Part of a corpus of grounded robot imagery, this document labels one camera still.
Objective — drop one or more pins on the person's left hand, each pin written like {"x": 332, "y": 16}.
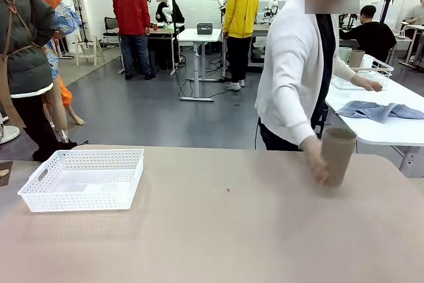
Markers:
{"x": 372, "y": 85}

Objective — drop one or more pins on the pale green cup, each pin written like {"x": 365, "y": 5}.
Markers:
{"x": 344, "y": 55}

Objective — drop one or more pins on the person in green jacket, apron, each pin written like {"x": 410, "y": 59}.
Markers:
{"x": 23, "y": 47}

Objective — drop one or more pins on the white side table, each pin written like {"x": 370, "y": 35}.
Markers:
{"x": 381, "y": 130}

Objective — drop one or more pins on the grey plastic basket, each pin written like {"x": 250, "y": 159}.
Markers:
{"x": 204, "y": 28}

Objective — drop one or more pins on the person's left forearm white sleeve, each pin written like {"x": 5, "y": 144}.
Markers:
{"x": 348, "y": 72}

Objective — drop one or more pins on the white cup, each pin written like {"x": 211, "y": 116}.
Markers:
{"x": 367, "y": 61}

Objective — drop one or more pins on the person in white cardigan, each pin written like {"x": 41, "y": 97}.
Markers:
{"x": 291, "y": 47}

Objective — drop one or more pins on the black chair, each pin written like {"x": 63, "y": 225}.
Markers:
{"x": 111, "y": 29}

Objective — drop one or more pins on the seated person in black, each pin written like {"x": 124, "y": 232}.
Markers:
{"x": 374, "y": 37}

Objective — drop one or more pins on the person's right hand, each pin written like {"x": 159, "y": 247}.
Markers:
{"x": 314, "y": 160}

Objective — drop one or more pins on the white step stool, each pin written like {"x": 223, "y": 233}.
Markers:
{"x": 86, "y": 49}

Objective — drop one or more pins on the white floor fan base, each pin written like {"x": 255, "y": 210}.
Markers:
{"x": 8, "y": 134}

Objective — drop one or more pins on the person in red hoodie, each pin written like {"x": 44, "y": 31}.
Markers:
{"x": 130, "y": 8}

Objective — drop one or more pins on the black tripod stand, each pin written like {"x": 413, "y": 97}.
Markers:
{"x": 172, "y": 24}

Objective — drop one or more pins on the tall brown cup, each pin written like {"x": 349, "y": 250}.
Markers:
{"x": 339, "y": 157}
{"x": 356, "y": 59}

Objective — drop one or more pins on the white standing desk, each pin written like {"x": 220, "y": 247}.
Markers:
{"x": 198, "y": 36}

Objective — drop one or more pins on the seated person with blurred face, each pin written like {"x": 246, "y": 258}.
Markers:
{"x": 165, "y": 11}

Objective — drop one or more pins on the white perforated plastic basket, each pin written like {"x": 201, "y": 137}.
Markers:
{"x": 79, "y": 183}

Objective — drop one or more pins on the wood top workbench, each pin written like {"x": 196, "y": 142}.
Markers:
{"x": 160, "y": 31}

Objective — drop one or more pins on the seated person in grey top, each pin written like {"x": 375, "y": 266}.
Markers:
{"x": 415, "y": 13}

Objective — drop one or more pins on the mannequin in orange blue clothes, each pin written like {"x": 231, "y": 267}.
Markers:
{"x": 68, "y": 18}

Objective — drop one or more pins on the person's right forearm white sleeve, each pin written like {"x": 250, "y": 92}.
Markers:
{"x": 298, "y": 124}

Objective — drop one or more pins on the person in yellow hoodie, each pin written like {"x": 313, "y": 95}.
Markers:
{"x": 241, "y": 11}

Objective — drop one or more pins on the blue towel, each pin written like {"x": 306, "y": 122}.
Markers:
{"x": 371, "y": 110}

